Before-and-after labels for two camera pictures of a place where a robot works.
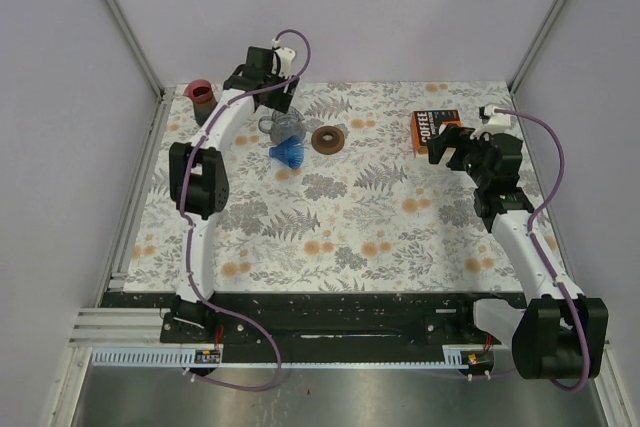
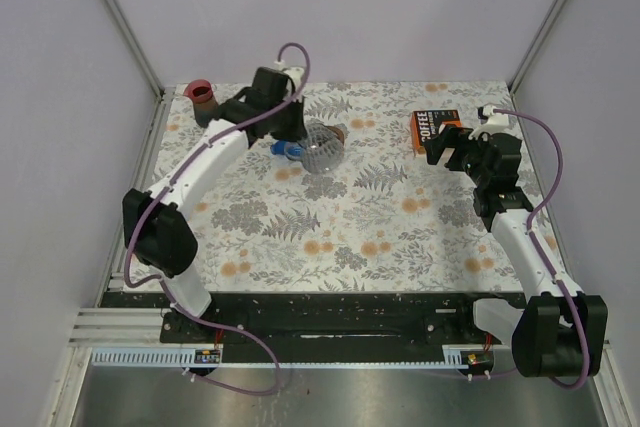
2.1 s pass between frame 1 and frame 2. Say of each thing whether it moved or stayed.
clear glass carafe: moved
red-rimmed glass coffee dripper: stayed
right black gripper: stayed
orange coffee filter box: stayed
